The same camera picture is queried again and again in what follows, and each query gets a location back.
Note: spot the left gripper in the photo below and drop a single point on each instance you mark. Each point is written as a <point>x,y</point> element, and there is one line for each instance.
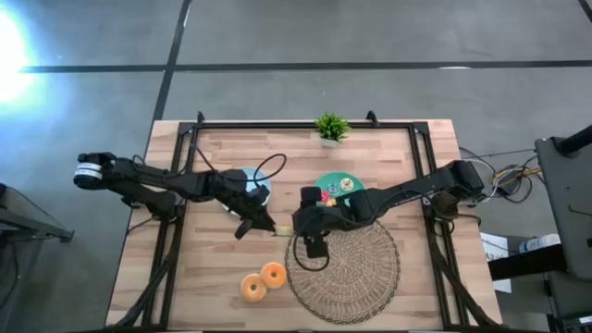
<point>236,192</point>

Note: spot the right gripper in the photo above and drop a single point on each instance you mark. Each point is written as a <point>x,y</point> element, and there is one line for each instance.
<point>324,219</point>

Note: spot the donut with red icing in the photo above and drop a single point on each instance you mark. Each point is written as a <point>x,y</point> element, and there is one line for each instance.
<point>324,196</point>

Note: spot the donut with teal icing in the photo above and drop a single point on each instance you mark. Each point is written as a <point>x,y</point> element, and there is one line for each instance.
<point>332,188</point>

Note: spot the donut with white sprinkled icing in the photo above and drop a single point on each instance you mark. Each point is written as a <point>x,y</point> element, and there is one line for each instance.
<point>347,185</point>

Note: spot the donut with pale pink icing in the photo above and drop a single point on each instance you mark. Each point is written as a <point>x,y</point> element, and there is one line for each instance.
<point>273,275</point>

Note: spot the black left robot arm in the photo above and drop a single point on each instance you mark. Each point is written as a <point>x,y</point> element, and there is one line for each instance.
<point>139,178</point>

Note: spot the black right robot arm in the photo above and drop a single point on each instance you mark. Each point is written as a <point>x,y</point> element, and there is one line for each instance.
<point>416,187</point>

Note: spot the donut with yellow icing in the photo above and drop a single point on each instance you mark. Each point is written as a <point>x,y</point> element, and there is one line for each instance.
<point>331,202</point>

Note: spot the pale blue plate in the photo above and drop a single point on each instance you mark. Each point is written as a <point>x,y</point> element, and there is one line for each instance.
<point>260,179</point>

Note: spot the teal plate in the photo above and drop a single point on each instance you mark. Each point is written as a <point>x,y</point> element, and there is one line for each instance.
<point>340,176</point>

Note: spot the round woven straw mat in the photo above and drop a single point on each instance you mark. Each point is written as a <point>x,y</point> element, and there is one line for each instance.
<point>351,277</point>

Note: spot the green plant in white pot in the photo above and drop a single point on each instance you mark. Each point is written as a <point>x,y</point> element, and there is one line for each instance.
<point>332,127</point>

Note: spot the white paper sheet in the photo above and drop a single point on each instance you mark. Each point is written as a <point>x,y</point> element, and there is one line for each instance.
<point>495,250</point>

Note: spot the black shelf board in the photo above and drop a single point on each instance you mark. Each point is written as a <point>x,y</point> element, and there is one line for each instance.
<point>527,263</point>

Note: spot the white bottle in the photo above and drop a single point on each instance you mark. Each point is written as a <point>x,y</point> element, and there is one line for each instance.
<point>538,242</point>

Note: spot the glass side table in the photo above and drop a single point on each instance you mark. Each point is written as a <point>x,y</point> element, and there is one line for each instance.
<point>23,222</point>

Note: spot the grey cabinet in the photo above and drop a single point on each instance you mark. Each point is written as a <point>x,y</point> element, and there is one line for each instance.
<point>566,194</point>

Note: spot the black metal table frame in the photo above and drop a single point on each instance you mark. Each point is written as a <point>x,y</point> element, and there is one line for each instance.
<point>300,125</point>

